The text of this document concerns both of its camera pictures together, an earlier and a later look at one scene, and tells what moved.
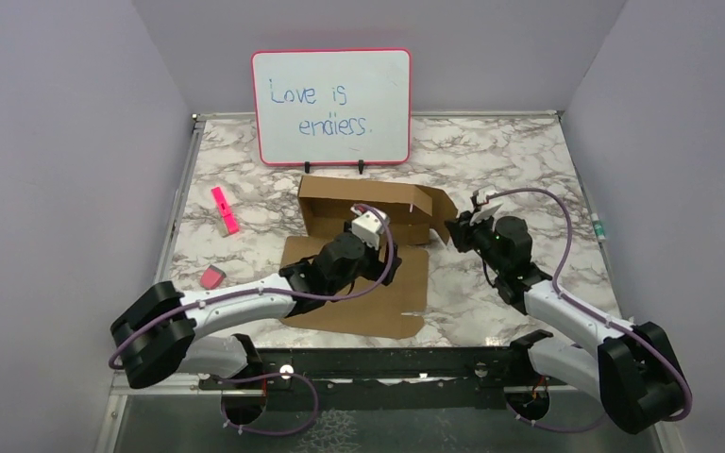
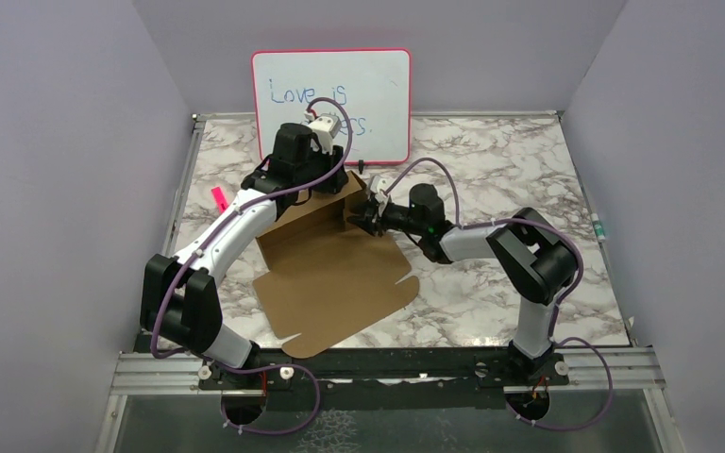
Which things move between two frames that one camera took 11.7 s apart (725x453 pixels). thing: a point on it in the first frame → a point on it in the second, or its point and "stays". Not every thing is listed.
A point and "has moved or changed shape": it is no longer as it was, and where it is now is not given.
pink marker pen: x=227 y=221 stays
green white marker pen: x=598 y=226 stays
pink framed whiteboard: x=331 y=107 stays
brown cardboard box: x=393 y=309 has moved or changed shape
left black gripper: x=378 y=270 → x=336 y=184
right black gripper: x=460 y=229 → x=368 y=222
